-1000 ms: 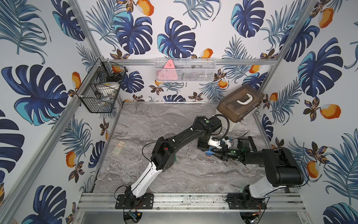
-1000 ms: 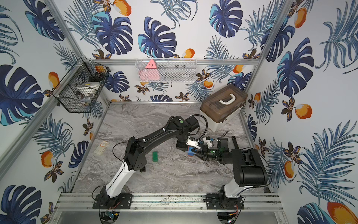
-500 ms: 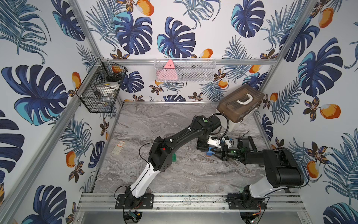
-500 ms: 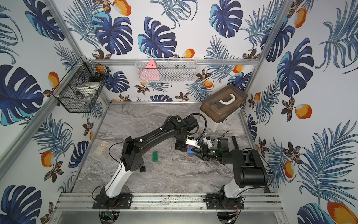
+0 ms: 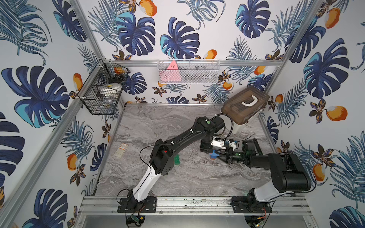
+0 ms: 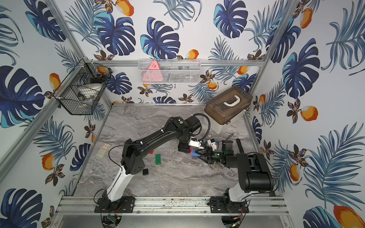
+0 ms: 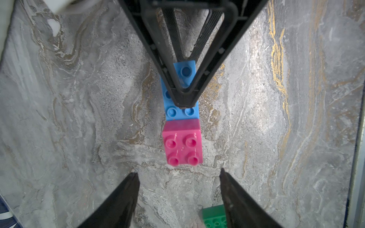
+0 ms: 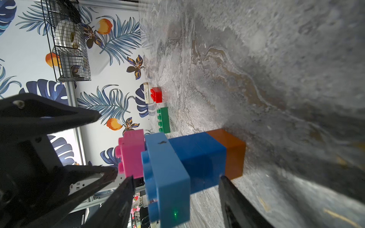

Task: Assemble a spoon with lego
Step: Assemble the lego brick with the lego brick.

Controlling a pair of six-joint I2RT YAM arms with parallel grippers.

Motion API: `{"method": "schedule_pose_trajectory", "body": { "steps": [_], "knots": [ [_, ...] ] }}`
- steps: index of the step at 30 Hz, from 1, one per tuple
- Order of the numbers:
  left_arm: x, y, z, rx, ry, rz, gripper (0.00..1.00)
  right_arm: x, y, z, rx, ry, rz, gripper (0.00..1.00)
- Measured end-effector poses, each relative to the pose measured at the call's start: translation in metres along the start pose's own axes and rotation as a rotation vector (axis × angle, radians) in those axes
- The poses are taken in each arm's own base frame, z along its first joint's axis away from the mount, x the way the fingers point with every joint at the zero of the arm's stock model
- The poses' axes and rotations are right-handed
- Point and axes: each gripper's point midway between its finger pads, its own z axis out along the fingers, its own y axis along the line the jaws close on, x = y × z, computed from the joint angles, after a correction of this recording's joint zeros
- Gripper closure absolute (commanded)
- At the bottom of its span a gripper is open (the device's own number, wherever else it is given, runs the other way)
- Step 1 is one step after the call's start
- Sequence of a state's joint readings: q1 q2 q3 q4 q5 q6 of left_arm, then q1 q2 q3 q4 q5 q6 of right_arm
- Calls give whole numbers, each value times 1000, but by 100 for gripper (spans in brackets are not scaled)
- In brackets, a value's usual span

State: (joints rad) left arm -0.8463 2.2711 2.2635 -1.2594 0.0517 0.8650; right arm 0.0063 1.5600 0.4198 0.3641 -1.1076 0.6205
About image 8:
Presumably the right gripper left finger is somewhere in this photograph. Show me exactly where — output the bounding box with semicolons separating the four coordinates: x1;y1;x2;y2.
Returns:
82;176;136;228

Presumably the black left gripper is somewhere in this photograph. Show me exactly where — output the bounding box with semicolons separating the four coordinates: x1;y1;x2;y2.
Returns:
1;93;118;228

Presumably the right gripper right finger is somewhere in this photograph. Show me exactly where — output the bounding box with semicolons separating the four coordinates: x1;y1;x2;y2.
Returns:
218;176;273;228

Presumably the light blue lego brick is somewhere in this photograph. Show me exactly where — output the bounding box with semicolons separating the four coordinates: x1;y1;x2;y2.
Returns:
141;133;191;228

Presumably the orange lego brick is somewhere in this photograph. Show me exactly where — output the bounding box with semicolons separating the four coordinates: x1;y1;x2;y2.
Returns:
207;129;246;180

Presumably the pink lego brick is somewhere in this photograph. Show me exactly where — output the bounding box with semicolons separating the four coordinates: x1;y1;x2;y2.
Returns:
115;129;146;179

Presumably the green lego brick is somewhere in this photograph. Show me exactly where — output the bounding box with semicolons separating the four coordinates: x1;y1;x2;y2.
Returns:
157;107;171;134

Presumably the red lego brick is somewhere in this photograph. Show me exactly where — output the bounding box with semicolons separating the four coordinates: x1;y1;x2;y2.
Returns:
150;87;163;104

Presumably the white object in basket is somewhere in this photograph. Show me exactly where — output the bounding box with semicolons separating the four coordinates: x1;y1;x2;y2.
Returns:
54;20;79;48

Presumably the black wire basket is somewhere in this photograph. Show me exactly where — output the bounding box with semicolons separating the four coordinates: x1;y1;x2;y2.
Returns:
41;1;91;82

